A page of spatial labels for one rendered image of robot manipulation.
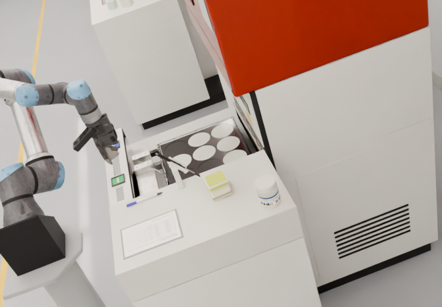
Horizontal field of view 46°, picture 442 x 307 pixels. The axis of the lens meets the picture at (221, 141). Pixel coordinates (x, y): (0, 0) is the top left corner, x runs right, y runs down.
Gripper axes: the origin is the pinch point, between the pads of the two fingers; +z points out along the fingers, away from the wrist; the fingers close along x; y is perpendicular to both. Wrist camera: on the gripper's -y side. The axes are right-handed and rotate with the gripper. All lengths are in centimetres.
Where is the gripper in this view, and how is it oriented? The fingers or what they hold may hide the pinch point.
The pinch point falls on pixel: (108, 162)
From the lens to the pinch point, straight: 207.1
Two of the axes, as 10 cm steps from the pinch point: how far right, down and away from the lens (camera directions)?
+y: 9.3, -3.6, 0.6
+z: 2.6, 7.8, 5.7
